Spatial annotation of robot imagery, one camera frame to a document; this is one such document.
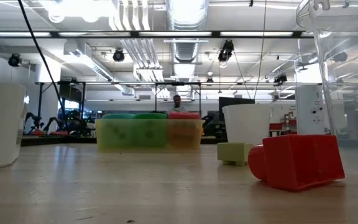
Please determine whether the black robot arms red base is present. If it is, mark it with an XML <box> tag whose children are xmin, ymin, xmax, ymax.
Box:
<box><xmin>23</xmin><ymin>111</ymin><xmax>70</xmax><ymax>137</ymax></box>

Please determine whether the lime green toy block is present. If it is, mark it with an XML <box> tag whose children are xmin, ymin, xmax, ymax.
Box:
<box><xmin>217</xmin><ymin>142</ymin><xmax>254</xmax><ymax>167</ymax></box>

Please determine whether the large red toy block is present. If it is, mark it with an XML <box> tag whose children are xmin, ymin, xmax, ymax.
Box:
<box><xmin>247</xmin><ymin>134</ymin><xmax>346</xmax><ymax>192</ymax></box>

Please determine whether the clear plastic bin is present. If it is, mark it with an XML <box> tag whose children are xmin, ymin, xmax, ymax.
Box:
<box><xmin>295</xmin><ymin>0</ymin><xmax>358</xmax><ymax>182</ymax></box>

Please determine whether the black overhead rig beam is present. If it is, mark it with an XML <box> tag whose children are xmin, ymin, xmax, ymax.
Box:
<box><xmin>0</xmin><ymin>30</ymin><xmax>304</xmax><ymax>39</ymax></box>

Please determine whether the black cable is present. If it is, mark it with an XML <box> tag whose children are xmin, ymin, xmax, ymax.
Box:
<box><xmin>16</xmin><ymin>0</ymin><xmax>68</xmax><ymax>128</ymax></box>

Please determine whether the black ceiling spotlight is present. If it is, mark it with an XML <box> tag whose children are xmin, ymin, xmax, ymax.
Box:
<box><xmin>218</xmin><ymin>39</ymin><xmax>235</xmax><ymax>63</ymax></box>
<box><xmin>273</xmin><ymin>73</ymin><xmax>288</xmax><ymax>85</ymax></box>
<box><xmin>112</xmin><ymin>49</ymin><xmax>126</xmax><ymax>63</ymax></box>
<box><xmin>7</xmin><ymin>53</ymin><xmax>22</xmax><ymax>67</ymax></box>

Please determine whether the red cabinet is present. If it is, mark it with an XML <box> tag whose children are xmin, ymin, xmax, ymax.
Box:
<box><xmin>268</xmin><ymin>112</ymin><xmax>297</xmax><ymax>137</ymax></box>

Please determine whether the teal foam die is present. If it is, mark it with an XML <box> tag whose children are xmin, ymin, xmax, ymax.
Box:
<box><xmin>101</xmin><ymin>113</ymin><xmax>135</xmax><ymax>150</ymax></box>

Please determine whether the background black rig frame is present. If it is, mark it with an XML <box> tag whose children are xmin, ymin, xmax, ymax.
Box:
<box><xmin>35</xmin><ymin>80</ymin><xmax>88</xmax><ymax>138</ymax></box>
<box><xmin>154</xmin><ymin>82</ymin><xmax>202</xmax><ymax>121</ymax></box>

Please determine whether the green foam die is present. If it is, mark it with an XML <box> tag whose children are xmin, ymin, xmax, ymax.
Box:
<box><xmin>133</xmin><ymin>112</ymin><xmax>168</xmax><ymax>149</ymax></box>

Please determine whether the white round plastic bucket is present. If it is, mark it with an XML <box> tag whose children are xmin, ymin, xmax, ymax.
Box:
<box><xmin>222</xmin><ymin>103</ymin><xmax>273</xmax><ymax>146</ymax></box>

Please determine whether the translucent yellow plastic bin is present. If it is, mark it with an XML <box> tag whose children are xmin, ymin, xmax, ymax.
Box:
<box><xmin>94</xmin><ymin>118</ymin><xmax>204</xmax><ymax>154</ymax></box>

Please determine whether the thin hanging cable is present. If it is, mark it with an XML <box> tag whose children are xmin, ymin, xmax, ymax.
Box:
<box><xmin>252</xmin><ymin>0</ymin><xmax>267</xmax><ymax>101</ymax></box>

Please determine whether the red foam die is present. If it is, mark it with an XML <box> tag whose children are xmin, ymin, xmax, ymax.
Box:
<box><xmin>167</xmin><ymin>111</ymin><xmax>202</xmax><ymax>149</ymax></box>

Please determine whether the white pillar with switches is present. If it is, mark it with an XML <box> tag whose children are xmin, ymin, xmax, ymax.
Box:
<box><xmin>295</xmin><ymin>85</ymin><xmax>326</xmax><ymax>136</ymax></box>

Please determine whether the silver ventilation duct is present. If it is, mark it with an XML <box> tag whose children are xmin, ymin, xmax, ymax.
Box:
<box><xmin>165</xmin><ymin>0</ymin><xmax>210</xmax><ymax>98</ymax></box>

